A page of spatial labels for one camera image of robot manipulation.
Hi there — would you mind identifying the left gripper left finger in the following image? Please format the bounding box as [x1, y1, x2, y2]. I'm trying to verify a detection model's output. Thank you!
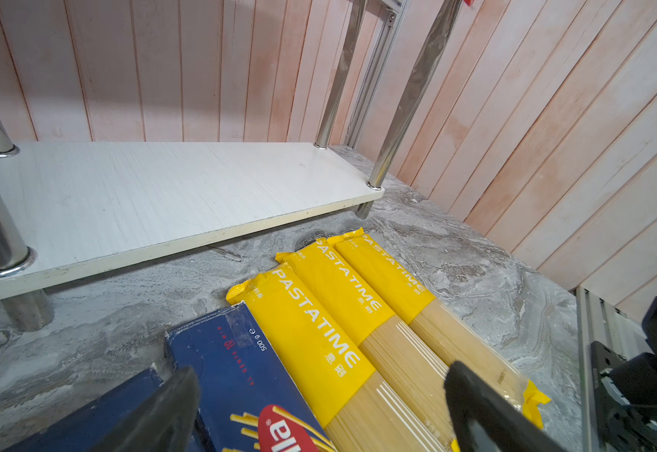
[85, 367, 201, 451]

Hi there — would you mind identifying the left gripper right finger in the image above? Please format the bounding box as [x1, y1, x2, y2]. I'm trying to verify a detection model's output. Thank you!
[444, 361, 562, 452]

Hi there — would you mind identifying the wide blue Barilla pasta box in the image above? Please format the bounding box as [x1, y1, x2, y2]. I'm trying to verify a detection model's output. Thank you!
[0, 366, 205, 452]

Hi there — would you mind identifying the middle yellow Pastatime spaghetti pack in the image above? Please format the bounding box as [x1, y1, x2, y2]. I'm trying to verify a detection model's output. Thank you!
[276, 239, 456, 451]

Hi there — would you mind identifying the yellow pastatime spaghetti pack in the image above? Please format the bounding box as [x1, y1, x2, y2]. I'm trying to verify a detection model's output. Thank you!
[276, 239, 456, 451]
[328, 229, 551, 429]
[227, 264, 444, 451]

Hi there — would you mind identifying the right yellow Pastatime spaghetti pack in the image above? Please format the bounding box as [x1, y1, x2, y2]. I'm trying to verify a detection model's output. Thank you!
[328, 229, 551, 429]

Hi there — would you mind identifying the narrow blue Barilla spaghetti box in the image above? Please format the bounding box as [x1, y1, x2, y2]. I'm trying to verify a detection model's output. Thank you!
[164, 303, 335, 451]

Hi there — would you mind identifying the left yellow Pastatime spaghetti pack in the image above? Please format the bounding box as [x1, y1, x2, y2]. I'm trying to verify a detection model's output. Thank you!
[227, 264, 444, 451]

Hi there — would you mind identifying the white two-tier shelf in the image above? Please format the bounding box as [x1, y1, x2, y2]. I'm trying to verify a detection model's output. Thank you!
[0, 1, 461, 331]

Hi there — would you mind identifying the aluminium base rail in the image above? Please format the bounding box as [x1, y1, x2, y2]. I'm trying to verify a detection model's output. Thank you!
[575, 286, 651, 451]

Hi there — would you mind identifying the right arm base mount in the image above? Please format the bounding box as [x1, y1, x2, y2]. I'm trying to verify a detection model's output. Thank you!
[596, 361, 657, 451]

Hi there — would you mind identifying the aluminium wall frame rail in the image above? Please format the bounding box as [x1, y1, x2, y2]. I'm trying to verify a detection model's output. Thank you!
[340, 1, 405, 148]

